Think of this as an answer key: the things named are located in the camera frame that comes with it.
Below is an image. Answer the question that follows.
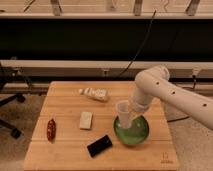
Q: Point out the white ceramic cup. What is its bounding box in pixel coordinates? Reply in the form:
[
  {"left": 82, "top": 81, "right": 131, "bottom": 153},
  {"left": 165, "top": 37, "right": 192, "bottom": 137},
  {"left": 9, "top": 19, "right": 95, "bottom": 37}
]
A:
[{"left": 116, "top": 100, "right": 131, "bottom": 129}]

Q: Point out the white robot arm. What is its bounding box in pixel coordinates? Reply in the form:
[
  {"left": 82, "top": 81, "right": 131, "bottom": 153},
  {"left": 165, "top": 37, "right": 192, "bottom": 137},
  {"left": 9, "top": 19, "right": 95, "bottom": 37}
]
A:
[{"left": 129, "top": 66, "right": 213, "bottom": 130}]

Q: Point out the white plastic bottle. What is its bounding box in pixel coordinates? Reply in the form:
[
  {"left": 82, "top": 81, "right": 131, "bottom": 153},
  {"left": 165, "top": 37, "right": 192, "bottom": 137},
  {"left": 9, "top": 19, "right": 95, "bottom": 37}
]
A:
[{"left": 78, "top": 87, "right": 108, "bottom": 102}]

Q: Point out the black rectangular phone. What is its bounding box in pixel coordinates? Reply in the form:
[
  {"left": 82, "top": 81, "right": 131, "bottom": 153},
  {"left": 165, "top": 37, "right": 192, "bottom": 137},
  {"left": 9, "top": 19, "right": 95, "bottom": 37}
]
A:
[{"left": 87, "top": 135, "right": 112, "bottom": 157}]

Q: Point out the white rectangular block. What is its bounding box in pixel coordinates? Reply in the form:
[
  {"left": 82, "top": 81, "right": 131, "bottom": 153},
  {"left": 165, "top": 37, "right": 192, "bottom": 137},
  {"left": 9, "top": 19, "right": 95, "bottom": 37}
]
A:
[{"left": 79, "top": 112, "right": 93, "bottom": 130}]

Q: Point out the red patterned oval object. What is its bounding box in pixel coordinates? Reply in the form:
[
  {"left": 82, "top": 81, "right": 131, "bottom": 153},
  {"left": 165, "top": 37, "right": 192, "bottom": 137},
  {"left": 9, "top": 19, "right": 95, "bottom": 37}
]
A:
[{"left": 47, "top": 119, "right": 56, "bottom": 141}]

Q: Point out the black office chair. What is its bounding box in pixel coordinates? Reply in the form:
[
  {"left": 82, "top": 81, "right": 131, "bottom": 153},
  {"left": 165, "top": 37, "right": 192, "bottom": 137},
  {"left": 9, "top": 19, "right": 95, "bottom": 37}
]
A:
[{"left": 0, "top": 63, "right": 25, "bottom": 139}]

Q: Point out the black hanging cable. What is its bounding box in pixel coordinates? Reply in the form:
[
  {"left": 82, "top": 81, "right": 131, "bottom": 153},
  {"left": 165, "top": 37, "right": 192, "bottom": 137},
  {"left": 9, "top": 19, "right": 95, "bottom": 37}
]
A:
[{"left": 117, "top": 9, "right": 157, "bottom": 78}]

